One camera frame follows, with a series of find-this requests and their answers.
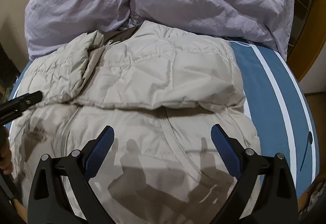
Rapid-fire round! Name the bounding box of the beige puffer jacket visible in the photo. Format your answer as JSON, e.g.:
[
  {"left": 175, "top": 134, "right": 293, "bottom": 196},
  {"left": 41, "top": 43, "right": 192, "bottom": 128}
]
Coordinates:
[{"left": 9, "top": 21, "right": 260, "bottom": 223}]

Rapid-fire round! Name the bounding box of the person's left hand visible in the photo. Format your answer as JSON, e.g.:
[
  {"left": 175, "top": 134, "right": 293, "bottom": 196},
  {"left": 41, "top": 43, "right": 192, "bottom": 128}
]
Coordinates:
[{"left": 0, "top": 126, "right": 13, "bottom": 175}]

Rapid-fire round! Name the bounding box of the blue white striped bed sheet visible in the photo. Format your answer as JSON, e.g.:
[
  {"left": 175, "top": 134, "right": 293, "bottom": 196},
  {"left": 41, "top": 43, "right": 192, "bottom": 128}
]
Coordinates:
[{"left": 4, "top": 40, "right": 320, "bottom": 199}]

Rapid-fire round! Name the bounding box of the lavender duvet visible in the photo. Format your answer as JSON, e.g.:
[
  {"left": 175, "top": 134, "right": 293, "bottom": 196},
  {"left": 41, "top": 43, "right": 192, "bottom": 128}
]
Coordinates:
[{"left": 24, "top": 0, "right": 294, "bottom": 60}]

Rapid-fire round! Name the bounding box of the black strap on bed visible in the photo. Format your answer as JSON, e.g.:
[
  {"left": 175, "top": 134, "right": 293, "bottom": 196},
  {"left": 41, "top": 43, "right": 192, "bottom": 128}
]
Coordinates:
[{"left": 299, "top": 131, "right": 313, "bottom": 172}]

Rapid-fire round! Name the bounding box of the wooden bed frame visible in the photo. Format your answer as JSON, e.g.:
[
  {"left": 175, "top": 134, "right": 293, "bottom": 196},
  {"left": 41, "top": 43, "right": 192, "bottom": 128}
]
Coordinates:
[{"left": 287, "top": 0, "right": 325, "bottom": 81}]

